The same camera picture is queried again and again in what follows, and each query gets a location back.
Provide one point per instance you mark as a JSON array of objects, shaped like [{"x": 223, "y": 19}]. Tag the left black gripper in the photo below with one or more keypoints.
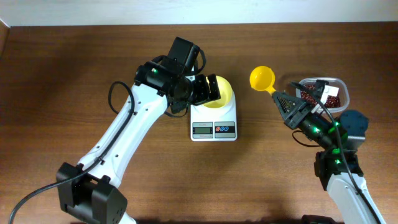
[{"x": 203, "y": 89}]

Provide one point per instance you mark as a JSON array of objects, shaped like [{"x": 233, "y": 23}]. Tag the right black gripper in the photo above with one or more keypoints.
[{"x": 298, "y": 114}]

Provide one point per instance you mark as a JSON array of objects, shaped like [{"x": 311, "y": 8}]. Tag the yellow plastic measuring scoop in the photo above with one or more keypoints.
[{"x": 262, "y": 78}]

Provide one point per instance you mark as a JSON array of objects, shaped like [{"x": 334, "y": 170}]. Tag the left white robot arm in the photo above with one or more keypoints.
[{"x": 167, "y": 84}]

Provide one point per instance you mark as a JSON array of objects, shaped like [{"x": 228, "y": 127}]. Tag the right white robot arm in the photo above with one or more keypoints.
[{"x": 336, "y": 165}]

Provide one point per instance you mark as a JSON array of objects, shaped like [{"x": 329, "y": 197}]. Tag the pale yellow plastic bowl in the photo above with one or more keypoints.
[{"x": 225, "y": 93}]

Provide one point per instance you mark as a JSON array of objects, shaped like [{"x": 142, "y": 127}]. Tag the white digital kitchen scale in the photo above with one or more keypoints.
[{"x": 214, "y": 124}]

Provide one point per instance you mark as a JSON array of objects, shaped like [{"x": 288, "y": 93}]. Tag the red adzuki beans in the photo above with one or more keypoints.
[{"x": 332, "y": 101}]

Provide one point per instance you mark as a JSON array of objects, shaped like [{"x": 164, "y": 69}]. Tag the clear plastic food container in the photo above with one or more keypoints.
[{"x": 343, "y": 94}]

